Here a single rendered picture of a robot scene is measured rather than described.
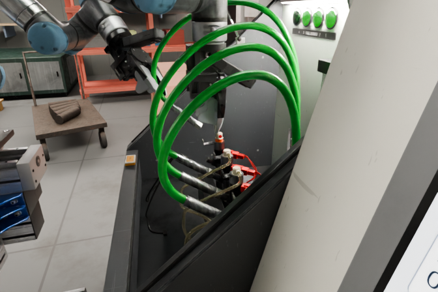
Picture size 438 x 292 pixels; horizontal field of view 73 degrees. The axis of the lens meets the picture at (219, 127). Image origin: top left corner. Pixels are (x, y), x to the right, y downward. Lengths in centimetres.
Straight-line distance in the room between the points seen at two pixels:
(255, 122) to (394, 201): 86
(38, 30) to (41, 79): 499
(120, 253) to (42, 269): 151
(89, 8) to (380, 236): 85
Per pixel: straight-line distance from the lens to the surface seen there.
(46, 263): 218
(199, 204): 51
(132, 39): 84
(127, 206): 78
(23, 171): 102
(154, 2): 55
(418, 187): 25
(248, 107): 106
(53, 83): 578
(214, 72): 66
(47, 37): 82
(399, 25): 30
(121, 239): 69
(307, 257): 36
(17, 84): 593
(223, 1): 64
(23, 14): 86
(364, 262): 29
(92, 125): 324
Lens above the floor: 140
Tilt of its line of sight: 22 degrees down
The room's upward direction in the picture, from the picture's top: straight up
